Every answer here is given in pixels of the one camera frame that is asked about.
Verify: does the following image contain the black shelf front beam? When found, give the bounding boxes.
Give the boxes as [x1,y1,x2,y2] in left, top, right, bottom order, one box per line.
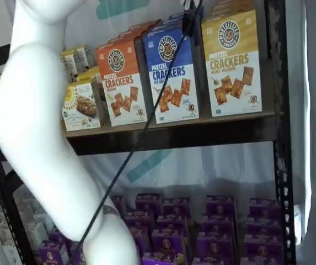
[65,115,278,157]

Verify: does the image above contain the blue white pretzel crackers box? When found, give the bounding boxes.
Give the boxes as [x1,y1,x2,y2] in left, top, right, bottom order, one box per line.
[142,27,202,125]
[146,10,188,38]

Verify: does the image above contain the orange white pretzel crackers box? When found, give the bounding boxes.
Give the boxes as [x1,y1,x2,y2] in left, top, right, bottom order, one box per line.
[106,18,164,52]
[95,38,149,128]

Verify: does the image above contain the black metal shelf rack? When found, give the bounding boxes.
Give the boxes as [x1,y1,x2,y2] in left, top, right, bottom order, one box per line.
[62,0,277,199]

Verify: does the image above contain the yellow white snack bar box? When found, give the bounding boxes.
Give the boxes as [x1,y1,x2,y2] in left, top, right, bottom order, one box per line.
[61,77,103,132]
[74,65,105,85]

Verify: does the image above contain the yellow white pretzel crackers box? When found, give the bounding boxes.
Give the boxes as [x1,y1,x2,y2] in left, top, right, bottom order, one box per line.
[206,0,255,22]
[201,9,264,118]

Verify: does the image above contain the purple snack box orange label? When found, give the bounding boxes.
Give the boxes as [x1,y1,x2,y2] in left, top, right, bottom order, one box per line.
[130,226,154,251]
[142,252,188,265]
[151,229,189,257]

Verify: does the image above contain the white yellow small snack box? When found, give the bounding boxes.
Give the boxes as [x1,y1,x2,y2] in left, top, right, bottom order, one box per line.
[72,43,95,70]
[60,48,78,83]

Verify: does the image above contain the purple snack box brown picture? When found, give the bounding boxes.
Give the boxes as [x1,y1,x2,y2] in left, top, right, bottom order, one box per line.
[197,231,239,260]
[192,256,240,265]

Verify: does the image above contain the thin black cable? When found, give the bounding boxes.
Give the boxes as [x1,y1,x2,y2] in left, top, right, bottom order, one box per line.
[76,0,205,251]

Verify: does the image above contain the black perforated shelf post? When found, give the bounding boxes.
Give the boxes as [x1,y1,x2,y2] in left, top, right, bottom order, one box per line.
[264,0,298,265]
[0,104,39,265]

